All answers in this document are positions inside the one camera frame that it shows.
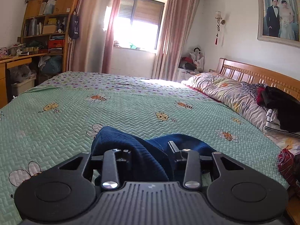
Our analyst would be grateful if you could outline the dark blue knit sweater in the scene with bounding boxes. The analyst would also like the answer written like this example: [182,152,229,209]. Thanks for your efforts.
[91,127,216,183]

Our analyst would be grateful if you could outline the dark clothes pile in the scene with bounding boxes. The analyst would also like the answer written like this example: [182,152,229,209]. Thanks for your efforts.
[257,86,299,133]

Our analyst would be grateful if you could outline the green bee quilted bedspread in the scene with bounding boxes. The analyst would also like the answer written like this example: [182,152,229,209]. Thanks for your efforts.
[1,72,288,224]

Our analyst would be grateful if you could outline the floral folded duvet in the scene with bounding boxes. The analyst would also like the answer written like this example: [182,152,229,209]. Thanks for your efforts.
[182,73,299,155]

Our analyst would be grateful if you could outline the wooden headboard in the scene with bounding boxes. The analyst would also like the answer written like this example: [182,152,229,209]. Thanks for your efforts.
[216,58,300,101]

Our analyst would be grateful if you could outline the cluttered bedside table pile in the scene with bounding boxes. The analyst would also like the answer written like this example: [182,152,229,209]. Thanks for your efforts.
[176,47,204,82]

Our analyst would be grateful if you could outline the wooden corner desk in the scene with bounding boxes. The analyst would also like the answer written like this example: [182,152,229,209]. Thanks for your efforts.
[1,53,46,108]

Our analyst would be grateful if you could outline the dark hanging tote bag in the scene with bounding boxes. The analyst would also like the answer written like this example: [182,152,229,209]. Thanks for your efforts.
[69,11,79,40]

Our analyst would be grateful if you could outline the wooden bookshelf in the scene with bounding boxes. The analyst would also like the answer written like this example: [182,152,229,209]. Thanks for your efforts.
[20,0,79,72]

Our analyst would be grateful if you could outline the framed wedding photo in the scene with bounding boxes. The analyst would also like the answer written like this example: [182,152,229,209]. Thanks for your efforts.
[257,0,299,47]

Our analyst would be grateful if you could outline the window with shutters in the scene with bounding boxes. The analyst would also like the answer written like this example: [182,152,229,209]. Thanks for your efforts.
[114,0,167,51]

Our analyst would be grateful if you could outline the right pink curtain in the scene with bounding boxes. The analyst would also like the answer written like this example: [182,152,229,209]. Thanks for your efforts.
[152,0,200,81]

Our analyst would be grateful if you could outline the pink curtain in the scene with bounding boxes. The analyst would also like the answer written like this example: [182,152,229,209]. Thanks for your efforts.
[67,0,121,73]
[152,0,200,81]

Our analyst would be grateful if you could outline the left pink curtain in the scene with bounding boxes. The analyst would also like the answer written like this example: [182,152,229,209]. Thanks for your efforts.
[67,0,121,73]

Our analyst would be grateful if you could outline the wall sconce lamp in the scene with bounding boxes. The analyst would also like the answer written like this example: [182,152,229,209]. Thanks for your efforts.
[215,11,226,32]

